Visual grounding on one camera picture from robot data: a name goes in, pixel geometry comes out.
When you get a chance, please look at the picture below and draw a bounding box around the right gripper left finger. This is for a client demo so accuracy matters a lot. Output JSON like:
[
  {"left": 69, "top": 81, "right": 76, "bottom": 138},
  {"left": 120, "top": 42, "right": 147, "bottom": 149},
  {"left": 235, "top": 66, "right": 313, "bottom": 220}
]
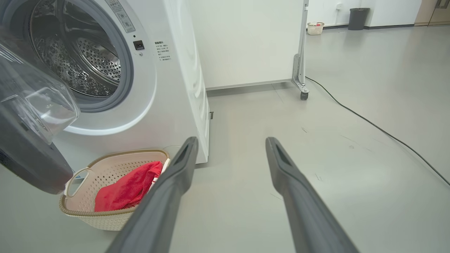
[{"left": 105, "top": 136, "right": 199, "bottom": 253}]

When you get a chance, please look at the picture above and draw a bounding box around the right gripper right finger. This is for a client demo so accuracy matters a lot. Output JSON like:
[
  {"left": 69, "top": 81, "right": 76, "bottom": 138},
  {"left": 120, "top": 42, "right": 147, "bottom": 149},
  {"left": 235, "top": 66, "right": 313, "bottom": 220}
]
[{"left": 265, "top": 137, "right": 360, "bottom": 253}]

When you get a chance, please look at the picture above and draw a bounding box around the red garment striped ribbing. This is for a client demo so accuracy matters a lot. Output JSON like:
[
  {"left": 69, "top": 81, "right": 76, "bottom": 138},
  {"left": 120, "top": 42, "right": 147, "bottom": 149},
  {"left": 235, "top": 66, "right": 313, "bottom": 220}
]
[{"left": 94, "top": 161, "right": 164, "bottom": 212}]

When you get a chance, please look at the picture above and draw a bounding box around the dark washing machine door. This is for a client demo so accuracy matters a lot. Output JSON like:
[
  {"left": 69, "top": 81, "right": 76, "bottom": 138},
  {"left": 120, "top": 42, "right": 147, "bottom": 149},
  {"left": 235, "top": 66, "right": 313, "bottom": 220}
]
[{"left": 0, "top": 30, "right": 81, "bottom": 195}]

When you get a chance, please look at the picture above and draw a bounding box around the cream perforated laundry basket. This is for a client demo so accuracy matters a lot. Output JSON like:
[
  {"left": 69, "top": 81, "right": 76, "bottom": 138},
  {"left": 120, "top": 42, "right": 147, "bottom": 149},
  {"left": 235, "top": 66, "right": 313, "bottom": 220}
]
[{"left": 59, "top": 149, "right": 171, "bottom": 231}]

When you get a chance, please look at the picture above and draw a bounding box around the white front-load washing machine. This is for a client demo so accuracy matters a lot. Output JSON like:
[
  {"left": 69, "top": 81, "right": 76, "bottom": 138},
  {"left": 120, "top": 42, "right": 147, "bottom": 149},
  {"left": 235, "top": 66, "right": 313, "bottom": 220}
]
[{"left": 0, "top": 0, "right": 212, "bottom": 173}]

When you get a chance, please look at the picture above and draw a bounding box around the small cream basket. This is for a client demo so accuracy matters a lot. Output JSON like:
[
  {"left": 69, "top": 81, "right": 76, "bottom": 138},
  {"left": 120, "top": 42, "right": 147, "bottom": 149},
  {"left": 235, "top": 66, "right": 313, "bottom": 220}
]
[{"left": 307, "top": 22, "right": 325, "bottom": 35}]

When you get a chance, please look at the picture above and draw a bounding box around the beige wooden door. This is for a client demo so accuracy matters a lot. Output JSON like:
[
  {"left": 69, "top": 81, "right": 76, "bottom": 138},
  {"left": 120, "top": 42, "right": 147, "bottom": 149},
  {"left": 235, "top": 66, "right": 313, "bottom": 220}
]
[{"left": 414, "top": 0, "right": 450, "bottom": 26}]

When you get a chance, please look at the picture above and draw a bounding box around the white partition with grey foot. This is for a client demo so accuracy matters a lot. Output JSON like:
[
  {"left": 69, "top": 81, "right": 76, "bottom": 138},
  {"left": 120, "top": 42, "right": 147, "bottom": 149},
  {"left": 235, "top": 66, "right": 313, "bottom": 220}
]
[{"left": 190, "top": 0, "right": 310, "bottom": 101}]

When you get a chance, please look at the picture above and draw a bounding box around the black trash bin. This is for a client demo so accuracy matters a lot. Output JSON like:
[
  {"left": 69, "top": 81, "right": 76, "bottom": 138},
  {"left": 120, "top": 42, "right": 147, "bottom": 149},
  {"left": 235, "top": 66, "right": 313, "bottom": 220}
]
[{"left": 348, "top": 8, "right": 371, "bottom": 31}]

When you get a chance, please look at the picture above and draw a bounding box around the black floor cable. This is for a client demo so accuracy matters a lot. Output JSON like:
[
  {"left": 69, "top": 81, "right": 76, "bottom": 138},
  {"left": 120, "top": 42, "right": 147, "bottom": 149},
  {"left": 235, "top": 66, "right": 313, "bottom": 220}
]
[{"left": 305, "top": 76, "right": 450, "bottom": 187}]

